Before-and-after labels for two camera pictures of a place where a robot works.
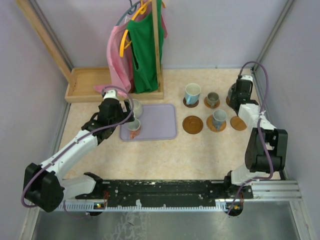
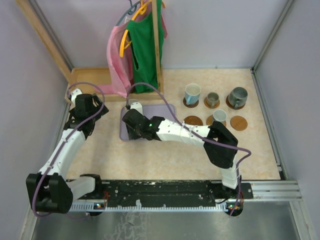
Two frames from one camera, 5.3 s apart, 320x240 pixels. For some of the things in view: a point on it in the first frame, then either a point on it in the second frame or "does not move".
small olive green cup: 213,98 does not move
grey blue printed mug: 219,118 does not move
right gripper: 232,94 to 132,135
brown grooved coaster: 192,125 does not move
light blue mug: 192,91 does not move
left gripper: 124,114 to 103,111
